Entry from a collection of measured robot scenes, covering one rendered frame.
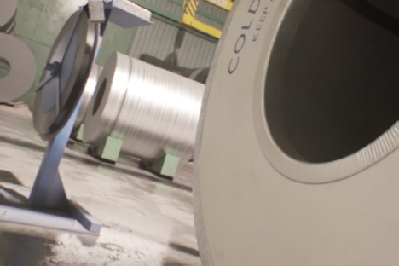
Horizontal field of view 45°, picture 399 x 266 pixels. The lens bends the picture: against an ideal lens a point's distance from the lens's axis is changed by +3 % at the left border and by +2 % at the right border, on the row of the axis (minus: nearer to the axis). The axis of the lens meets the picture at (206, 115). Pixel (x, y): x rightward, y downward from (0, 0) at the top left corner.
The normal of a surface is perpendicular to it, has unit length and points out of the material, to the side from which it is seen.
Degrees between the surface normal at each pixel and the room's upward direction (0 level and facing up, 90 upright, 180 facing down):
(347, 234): 90
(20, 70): 90
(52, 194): 90
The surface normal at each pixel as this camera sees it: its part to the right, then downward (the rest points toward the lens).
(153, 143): 0.14, 0.57
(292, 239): -0.88, -0.30
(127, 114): 0.31, 0.23
